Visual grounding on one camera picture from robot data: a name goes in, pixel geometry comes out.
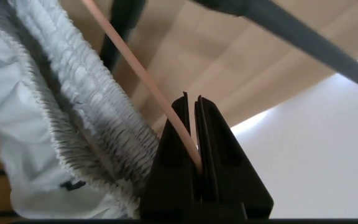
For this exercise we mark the pink clothes hanger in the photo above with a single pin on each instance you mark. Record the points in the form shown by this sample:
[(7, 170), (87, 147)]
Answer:
[(141, 71)]

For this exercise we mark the pale grey shorts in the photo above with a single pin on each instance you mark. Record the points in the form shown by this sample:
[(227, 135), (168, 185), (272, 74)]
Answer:
[(26, 124)]

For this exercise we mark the beige curtain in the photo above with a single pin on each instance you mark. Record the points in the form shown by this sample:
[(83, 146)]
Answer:
[(213, 62)]

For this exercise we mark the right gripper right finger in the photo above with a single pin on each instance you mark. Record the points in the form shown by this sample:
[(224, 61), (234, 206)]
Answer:
[(232, 180)]

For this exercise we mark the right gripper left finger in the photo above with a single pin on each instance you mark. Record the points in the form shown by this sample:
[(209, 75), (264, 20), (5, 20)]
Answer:
[(163, 186)]

